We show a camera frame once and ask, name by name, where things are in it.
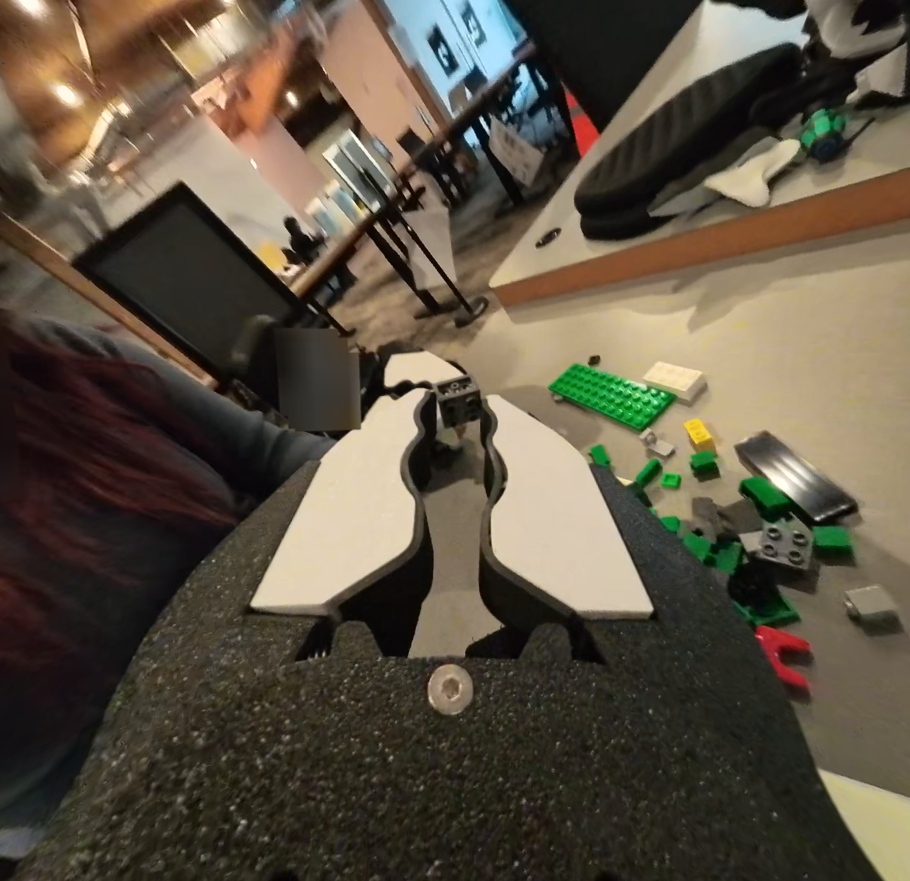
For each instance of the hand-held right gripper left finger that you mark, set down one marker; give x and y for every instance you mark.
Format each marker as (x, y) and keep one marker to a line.
(341, 533)

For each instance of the pile of small toy bricks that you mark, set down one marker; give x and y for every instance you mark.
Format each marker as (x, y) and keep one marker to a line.
(764, 497)

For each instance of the small yellow brick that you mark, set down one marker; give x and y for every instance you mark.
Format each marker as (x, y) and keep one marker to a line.
(700, 433)

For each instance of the grey studded flat brick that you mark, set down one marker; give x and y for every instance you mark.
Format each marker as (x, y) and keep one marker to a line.
(778, 543)

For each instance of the black textured case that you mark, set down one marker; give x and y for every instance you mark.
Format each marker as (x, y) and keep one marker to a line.
(675, 142)

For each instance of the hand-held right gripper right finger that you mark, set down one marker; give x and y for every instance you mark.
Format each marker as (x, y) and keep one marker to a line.
(561, 540)

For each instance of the pale green instruction booklet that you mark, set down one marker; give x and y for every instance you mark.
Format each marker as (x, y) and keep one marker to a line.
(881, 838)

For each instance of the dark grey square brick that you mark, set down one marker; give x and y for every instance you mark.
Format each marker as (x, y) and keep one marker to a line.
(458, 401)

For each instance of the large green studded plate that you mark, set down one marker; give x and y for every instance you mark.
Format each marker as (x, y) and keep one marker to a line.
(611, 396)

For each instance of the white studded plate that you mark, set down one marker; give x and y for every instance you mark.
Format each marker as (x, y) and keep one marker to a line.
(675, 380)

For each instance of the long wooden table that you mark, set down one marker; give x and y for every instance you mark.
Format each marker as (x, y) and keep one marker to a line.
(455, 124)

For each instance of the person's upper body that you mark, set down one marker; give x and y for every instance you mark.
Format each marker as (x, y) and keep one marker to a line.
(85, 504)

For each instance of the black framed screen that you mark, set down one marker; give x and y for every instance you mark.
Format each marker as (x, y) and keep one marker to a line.
(185, 277)

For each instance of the black curved long piece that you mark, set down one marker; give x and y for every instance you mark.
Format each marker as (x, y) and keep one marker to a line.
(796, 479)

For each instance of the grey desk with wooden edge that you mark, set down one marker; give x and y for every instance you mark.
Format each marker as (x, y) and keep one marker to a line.
(711, 42)

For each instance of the green and black tool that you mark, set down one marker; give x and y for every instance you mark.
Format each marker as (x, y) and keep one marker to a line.
(825, 134)

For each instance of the large black panel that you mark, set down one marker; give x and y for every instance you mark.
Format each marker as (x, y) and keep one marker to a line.
(604, 28)

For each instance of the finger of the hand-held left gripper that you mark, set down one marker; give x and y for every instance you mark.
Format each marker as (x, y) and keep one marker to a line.
(419, 368)

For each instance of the light grey brick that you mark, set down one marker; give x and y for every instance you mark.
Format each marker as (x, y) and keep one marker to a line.
(871, 602)

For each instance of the red claw brick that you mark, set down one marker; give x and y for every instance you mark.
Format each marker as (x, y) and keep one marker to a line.
(771, 653)

